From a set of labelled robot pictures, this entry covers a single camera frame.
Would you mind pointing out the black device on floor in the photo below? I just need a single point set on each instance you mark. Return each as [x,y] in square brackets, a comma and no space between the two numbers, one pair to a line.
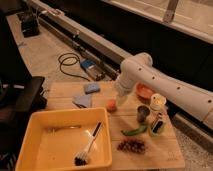
[29,27]

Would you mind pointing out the blue folded cloth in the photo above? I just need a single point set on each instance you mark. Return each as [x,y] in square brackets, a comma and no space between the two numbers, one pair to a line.
[83,101]

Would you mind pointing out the black chair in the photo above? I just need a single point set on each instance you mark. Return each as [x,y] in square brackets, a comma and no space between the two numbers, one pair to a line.
[15,113]

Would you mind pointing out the orange apple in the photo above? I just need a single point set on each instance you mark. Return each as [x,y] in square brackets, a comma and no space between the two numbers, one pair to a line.
[111,105]

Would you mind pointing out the green pepper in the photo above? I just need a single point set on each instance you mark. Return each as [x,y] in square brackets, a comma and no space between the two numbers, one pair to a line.
[134,132]

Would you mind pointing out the small metal cup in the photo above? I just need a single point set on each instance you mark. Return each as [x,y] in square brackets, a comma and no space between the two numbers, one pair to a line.
[142,112]

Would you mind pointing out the blue box on floor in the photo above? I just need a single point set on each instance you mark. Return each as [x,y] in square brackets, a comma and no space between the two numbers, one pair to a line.
[86,64]

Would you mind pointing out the blue sponge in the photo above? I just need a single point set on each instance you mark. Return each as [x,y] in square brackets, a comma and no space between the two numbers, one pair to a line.
[91,88]

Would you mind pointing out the dish brush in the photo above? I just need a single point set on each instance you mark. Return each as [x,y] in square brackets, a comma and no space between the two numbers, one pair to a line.
[82,157]

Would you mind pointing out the yellow plastic tub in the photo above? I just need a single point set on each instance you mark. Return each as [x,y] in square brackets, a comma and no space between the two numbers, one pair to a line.
[53,138]

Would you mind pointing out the metal rail beam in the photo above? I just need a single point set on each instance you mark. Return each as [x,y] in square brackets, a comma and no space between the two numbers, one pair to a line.
[93,39]

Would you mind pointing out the orange bowl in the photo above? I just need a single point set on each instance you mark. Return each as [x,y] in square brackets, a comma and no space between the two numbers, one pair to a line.
[144,91]

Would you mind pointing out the clear bottle with yellow cap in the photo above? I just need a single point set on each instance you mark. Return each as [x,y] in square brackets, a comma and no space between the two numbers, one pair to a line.
[157,104]

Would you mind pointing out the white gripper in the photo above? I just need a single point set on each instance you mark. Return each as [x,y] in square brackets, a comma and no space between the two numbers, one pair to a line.
[121,96]

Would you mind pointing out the bunch of dark grapes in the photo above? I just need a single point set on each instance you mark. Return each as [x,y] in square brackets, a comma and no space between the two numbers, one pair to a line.
[132,145]

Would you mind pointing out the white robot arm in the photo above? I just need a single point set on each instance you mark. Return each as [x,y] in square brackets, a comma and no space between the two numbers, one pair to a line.
[194,100]

